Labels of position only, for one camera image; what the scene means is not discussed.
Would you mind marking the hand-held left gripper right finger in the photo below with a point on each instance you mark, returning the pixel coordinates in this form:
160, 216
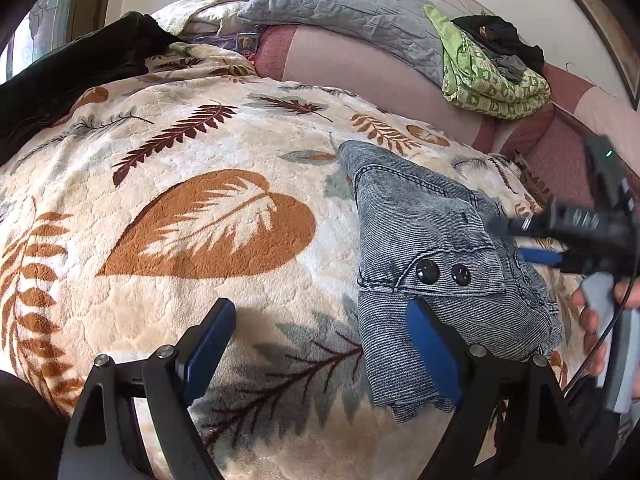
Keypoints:
432, 355

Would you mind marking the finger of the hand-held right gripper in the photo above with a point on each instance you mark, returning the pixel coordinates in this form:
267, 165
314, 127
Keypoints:
542, 257
520, 225

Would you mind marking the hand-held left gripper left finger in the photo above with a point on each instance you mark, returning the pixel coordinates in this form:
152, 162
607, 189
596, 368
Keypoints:
210, 355

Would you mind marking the blue-grey denim pants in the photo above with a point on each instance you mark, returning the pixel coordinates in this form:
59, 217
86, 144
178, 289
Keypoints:
425, 220

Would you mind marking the person's right hand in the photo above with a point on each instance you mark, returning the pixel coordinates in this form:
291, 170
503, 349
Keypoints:
592, 345

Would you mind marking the green patterned cloth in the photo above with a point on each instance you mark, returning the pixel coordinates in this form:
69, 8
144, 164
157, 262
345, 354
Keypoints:
480, 90

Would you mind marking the small dark grey cloth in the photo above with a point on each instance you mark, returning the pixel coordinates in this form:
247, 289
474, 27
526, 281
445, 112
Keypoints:
510, 67

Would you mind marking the black garment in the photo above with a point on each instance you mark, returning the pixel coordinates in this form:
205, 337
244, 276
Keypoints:
495, 35

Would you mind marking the cream leaf-print blanket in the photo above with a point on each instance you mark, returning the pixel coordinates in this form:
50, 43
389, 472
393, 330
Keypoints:
200, 135

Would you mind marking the pink bed sheet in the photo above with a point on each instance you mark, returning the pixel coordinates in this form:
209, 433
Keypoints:
360, 65

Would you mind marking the grey quilted pillow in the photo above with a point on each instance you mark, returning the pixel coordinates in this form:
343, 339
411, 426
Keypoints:
340, 5

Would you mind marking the black jacket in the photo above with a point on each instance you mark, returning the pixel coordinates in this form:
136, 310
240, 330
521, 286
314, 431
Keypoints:
65, 75

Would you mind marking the small colourful box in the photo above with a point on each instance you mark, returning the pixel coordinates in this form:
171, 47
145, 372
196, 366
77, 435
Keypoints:
247, 41

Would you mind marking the cream floral cloth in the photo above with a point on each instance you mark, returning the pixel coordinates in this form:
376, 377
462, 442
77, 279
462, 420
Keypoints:
210, 12

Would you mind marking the stained glass window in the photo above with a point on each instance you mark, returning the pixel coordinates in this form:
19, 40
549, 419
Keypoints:
35, 30

